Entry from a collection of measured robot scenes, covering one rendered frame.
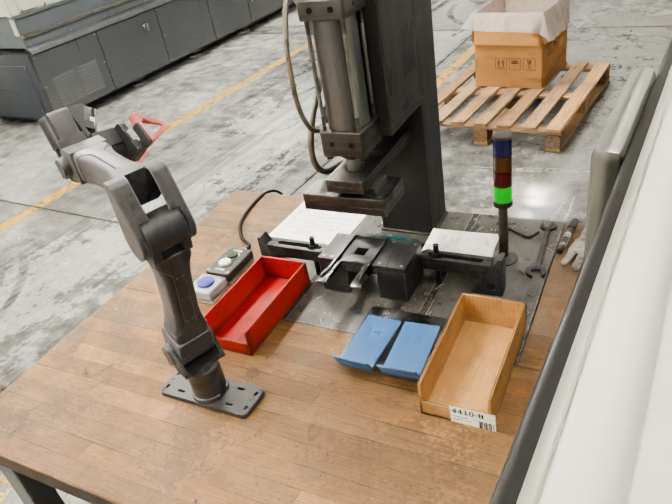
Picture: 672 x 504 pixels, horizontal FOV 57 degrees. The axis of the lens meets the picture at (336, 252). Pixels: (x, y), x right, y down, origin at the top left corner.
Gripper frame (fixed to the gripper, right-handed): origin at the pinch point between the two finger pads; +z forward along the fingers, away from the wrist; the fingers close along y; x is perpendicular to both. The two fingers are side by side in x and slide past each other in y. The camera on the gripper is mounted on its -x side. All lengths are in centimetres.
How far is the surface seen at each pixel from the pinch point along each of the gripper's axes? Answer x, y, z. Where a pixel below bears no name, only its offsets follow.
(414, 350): 64, -21, 2
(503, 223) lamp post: 57, -32, 36
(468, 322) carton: 67, -25, 15
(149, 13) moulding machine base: -262, 330, 377
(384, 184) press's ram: 35.9, -25.4, 19.1
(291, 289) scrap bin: 41.5, 2.4, 7.5
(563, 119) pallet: 60, 39, 299
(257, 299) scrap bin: 38.8, 11.2, 5.6
